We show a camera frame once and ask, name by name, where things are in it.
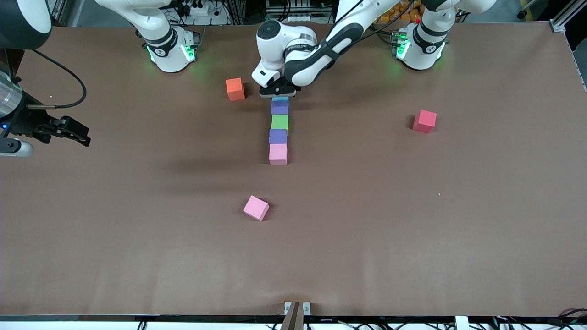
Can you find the aluminium frame profile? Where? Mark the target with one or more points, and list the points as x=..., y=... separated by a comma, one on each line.
x=59, y=9
x=558, y=25

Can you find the purple foam block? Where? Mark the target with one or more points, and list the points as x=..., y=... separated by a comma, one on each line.
x=278, y=136
x=280, y=107

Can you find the metal bracket plate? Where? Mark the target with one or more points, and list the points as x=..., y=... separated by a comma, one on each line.
x=288, y=308

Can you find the white power strip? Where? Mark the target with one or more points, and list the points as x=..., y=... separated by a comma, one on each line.
x=197, y=9

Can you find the bag of orange items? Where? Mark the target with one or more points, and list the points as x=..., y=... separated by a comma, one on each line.
x=403, y=11

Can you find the brown strut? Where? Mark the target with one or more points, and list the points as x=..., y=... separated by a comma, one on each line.
x=293, y=318

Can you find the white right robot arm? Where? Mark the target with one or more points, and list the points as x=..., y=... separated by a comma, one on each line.
x=167, y=41

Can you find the green foam block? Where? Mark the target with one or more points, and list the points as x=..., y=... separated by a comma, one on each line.
x=280, y=122

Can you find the pink foam block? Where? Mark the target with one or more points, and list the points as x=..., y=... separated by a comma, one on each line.
x=256, y=208
x=278, y=154

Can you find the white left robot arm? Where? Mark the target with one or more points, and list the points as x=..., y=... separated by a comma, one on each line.
x=279, y=46

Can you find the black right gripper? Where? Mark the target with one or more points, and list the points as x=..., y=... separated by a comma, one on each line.
x=30, y=123

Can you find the cyan foam block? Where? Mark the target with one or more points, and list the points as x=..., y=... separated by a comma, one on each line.
x=280, y=99

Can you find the small white box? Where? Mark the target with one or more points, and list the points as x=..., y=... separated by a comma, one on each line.
x=459, y=323

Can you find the orange foam block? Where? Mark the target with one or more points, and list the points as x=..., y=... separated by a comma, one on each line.
x=235, y=89

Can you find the red foam block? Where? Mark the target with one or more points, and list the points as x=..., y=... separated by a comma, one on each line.
x=424, y=121

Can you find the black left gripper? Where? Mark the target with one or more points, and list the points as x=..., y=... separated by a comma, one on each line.
x=282, y=82

